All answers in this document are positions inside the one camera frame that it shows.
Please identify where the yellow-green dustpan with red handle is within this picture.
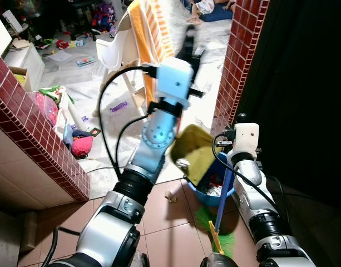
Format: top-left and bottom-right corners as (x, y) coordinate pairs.
(169, 123), (230, 187)

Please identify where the green broom with blue handle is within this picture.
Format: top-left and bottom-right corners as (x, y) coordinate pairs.
(193, 166), (238, 260)

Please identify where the person sitting on floor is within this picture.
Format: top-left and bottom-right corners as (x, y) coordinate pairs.
(186, 0), (235, 23)

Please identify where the orange striped towel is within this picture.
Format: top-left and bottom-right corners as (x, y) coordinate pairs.
(127, 0), (177, 104)

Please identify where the blue plastic bucket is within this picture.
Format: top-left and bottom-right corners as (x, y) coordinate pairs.
(184, 152), (238, 207)

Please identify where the white high chair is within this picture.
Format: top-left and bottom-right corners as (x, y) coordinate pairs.
(92, 10), (147, 118)

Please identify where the purple toy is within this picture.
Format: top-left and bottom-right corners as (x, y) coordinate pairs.
(110, 101), (129, 113)

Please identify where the purple backpack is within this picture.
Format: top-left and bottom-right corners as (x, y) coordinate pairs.
(92, 2), (118, 32)

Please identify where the colourful book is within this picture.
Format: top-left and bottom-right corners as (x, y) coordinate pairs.
(75, 55), (99, 68)

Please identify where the grey right robot leg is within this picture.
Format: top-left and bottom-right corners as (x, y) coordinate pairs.
(200, 253), (238, 267)

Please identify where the grey robot leg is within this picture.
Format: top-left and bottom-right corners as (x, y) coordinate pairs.
(200, 253), (238, 267)
(126, 250), (150, 267)

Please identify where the pink and red toy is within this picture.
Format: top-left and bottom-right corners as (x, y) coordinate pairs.
(70, 133), (95, 160)

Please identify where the white rack with toys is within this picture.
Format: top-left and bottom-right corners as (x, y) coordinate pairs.
(33, 85), (74, 132)

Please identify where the grey left robot leg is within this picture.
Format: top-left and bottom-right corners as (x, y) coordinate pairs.
(126, 250), (150, 267)

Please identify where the white low cabinet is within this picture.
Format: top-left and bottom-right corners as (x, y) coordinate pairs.
(3, 44), (46, 93)

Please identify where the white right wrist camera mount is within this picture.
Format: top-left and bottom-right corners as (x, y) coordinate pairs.
(231, 122), (260, 162)

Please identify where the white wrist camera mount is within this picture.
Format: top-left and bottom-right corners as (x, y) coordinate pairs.
(155, 57), (195, 110)
(231, 122), (260, 162)

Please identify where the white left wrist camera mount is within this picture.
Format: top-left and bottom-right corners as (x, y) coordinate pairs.
(155, 57), (195, 110)

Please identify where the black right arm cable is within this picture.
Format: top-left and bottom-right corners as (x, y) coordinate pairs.
(211, 133), (280, 213)

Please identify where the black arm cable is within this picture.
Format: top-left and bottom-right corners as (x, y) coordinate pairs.
(211, 133), (280, 213)
(97, 65), (160, 180)

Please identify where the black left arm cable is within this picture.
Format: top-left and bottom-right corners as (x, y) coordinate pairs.
(97, 65), (160, 180)

